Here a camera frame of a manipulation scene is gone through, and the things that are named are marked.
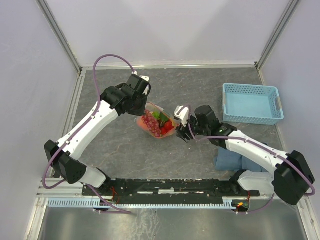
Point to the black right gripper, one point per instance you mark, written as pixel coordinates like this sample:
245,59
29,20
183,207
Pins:
180,132

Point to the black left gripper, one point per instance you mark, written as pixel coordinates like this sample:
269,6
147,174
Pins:
140,112

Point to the orange peach fruit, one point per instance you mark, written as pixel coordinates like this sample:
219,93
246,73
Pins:
140,122

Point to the green grape bunch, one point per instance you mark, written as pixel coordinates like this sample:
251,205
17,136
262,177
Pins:
158,115

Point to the purple grape bunch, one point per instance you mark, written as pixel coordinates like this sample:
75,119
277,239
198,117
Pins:
152,124

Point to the red cherry bunch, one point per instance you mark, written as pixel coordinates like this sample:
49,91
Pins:
166,127

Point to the clear zip bag orange zipper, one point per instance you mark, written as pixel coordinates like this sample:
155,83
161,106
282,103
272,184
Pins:
152,107

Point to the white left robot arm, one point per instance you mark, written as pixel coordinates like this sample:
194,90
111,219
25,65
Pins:
64,155

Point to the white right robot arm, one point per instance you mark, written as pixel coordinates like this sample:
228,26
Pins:
287,175

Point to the blue cloth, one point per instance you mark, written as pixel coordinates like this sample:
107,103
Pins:
227,160

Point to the light blue plastic basket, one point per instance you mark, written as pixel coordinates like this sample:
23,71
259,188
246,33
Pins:
251,104

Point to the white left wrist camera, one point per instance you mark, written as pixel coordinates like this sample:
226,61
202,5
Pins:
146,78

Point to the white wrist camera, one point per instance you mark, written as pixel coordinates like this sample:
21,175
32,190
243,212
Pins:
146,78
182,113

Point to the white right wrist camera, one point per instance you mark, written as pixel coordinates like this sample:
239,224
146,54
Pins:
182,113

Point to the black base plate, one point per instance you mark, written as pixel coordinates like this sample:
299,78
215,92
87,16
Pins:
172,191

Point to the aluminium frame rail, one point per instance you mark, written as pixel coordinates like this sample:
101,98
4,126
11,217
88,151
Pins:
63,190

